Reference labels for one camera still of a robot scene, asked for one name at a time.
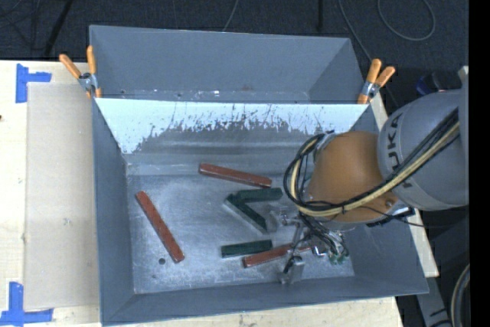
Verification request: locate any pale wood flat board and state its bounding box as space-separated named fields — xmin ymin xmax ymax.
xmin=22 ymin=82 xmax=102 ymax=313

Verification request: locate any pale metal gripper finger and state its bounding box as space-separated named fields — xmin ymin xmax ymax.
xmin=266 ymin=207 xmax=292 ymax=234
xmin=278 ymin=254 xmax=307 ymax=286

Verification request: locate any red-brown flat block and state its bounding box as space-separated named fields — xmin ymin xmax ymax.
xmin=134 ymin=190 xmax=186 ymax=264
xmin=198 ymin=162 xmax=273 ymax=189
xmin=241 ymin=242 xmax=313 ymax=269

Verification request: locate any dark green flat block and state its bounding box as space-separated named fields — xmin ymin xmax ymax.
xmin=225 ymin=187 xmax=285 ymax=205
xmin=220 ymin=239 xmax=274 ymax=259
xmin=222 ymin=198 xmax=270 ymax=235

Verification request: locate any grey metal bin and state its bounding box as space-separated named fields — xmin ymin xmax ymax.
xmin=88 ymin=25 xmax=430 ymax=327

